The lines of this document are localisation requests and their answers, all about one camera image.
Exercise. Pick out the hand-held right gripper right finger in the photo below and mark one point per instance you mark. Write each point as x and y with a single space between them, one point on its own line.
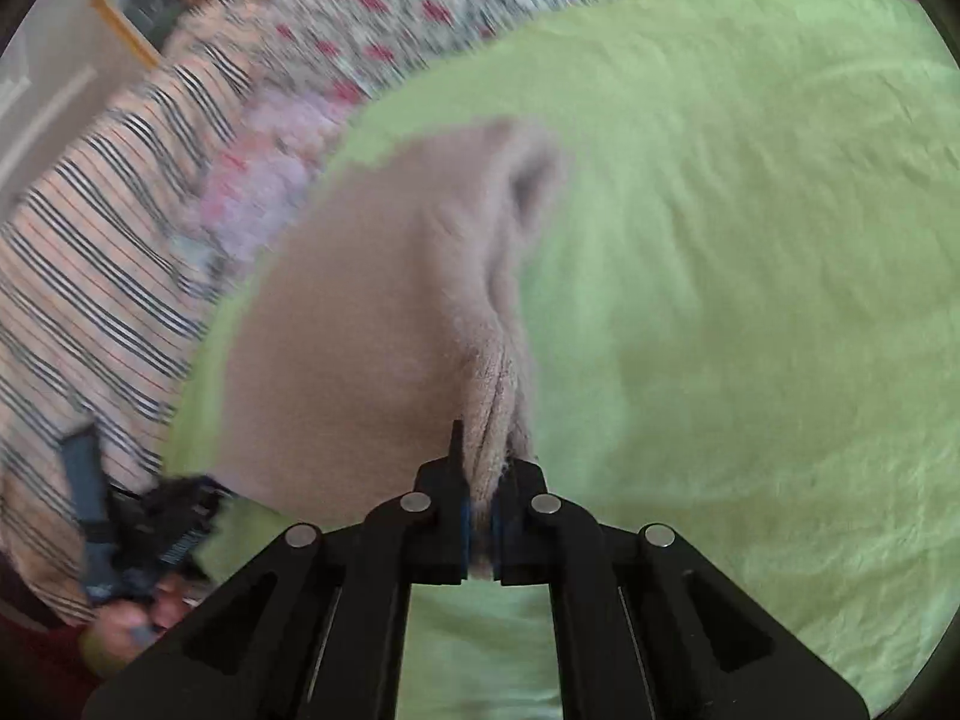
504 540

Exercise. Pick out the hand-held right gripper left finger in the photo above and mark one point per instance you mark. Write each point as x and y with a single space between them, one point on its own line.
450 540

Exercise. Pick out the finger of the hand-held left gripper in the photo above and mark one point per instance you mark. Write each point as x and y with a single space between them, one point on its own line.
84 495

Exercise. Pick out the beige knit sweater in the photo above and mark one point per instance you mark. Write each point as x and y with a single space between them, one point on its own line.
375 300

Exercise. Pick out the person's left hand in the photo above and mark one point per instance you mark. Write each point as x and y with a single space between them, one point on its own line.
124 634

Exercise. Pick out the person's dark red clothing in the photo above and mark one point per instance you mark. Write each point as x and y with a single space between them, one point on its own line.
34 660

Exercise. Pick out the plaid blanket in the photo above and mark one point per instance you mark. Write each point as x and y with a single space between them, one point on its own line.
97 277

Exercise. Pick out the green bed sheet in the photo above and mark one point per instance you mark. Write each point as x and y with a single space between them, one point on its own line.
712 277

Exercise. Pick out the peony print pillow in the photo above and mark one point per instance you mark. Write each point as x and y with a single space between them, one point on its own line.
255 180

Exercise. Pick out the framed picture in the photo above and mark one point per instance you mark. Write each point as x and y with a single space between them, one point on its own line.
112 11

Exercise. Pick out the floral quilt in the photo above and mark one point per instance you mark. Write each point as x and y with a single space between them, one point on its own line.
420 7

